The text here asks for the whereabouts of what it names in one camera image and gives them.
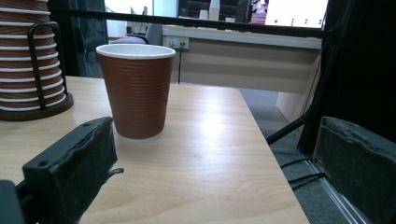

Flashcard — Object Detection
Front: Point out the black floor cable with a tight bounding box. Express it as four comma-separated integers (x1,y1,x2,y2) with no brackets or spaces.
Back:
288,172,329,191
279,157,313,170

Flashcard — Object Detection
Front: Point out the dark shelf unit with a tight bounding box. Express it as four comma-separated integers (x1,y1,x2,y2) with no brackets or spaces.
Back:
177,0,250,23

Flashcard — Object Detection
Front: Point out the bright monitor screen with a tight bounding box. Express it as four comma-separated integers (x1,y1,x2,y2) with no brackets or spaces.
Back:
264,0,330,29

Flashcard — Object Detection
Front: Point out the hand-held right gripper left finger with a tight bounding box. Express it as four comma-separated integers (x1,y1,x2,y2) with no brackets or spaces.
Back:
21,116,125,224

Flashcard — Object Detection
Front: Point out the grey office chair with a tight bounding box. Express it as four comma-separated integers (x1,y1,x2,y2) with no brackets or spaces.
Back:
110,22,163,47

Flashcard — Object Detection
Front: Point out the stack of brown paper cups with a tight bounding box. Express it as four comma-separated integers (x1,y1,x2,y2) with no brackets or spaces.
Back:
0,0,67,112

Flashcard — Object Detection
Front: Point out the tall white cup stack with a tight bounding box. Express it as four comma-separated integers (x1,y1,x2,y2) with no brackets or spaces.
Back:
208,0,220,21

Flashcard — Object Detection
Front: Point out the beige office desk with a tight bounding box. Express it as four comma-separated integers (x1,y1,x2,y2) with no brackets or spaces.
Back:
162,25,323,124

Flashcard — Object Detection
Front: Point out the black outlet cable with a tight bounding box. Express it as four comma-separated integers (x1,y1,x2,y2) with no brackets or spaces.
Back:
177,43,185,85

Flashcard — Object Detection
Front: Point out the brown ribbed paper cup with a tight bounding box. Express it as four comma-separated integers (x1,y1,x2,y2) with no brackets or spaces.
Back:
95,43,177,141

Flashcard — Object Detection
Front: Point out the pink box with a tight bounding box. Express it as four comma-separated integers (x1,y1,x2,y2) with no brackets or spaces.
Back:
249,0,269,25

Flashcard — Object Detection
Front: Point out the black wire cup rack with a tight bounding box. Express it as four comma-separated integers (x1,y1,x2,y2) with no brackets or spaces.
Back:
0,21,75,122

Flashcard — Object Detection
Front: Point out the black horizontal bar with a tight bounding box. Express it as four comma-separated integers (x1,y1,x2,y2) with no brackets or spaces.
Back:
49,8,327,39

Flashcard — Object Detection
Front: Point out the white power outlet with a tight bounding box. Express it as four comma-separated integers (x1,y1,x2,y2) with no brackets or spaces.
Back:
165,36,191,50

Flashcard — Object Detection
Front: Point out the aluminium floor rail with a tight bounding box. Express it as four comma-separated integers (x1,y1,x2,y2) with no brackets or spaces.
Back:
306,158,372,224

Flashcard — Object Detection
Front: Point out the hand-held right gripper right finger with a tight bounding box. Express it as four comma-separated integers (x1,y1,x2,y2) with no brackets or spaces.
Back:
312,116,396,224

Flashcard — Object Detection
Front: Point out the dark glass panel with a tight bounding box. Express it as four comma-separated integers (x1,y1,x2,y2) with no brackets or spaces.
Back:
48,0,108,78

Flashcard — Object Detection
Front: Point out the black metal stand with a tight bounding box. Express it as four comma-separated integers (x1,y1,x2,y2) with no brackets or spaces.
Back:
265,0,396,157

